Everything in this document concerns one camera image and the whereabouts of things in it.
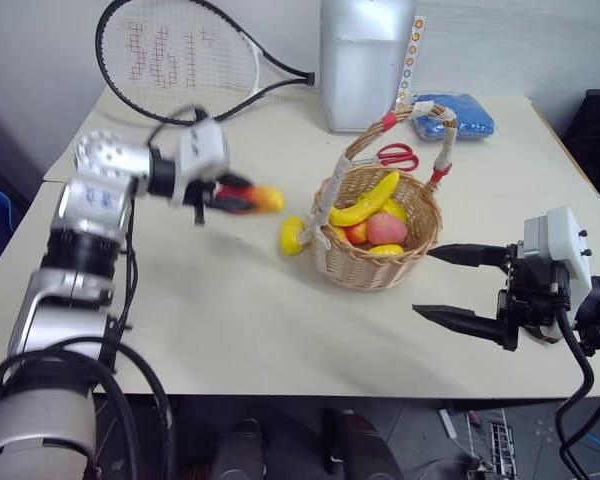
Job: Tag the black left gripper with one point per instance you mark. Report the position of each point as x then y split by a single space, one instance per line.
200 193

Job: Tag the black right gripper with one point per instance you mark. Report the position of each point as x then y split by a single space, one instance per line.
530 295

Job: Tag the yellow red toy mango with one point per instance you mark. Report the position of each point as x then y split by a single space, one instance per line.
267 198

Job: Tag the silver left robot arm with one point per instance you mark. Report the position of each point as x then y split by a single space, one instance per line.
90 200

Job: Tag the small yellow toy fruit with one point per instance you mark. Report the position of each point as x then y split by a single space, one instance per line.
386 249

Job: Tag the pink toy peach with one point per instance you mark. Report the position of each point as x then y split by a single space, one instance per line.
387 229

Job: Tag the red orange toy fruit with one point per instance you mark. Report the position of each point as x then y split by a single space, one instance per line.
357 233

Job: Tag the yellow toy banana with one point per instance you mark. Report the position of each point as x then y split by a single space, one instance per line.
360 210

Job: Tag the black tennis racket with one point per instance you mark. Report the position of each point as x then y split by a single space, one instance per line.
305 77

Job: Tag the blue folded cloth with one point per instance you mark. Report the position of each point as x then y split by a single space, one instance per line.
472 117

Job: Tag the silver metal container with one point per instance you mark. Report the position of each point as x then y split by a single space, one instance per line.
360 75

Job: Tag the dark rounded shape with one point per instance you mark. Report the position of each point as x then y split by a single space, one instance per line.
240 450
360 445

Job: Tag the flower print paper strip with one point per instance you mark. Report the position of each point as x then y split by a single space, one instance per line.
411 55

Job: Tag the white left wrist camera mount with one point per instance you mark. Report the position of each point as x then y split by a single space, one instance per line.
202 150

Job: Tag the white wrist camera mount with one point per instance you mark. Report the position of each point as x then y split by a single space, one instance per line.
202 150
562 240

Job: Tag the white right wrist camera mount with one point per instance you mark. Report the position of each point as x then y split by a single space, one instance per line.
562 240

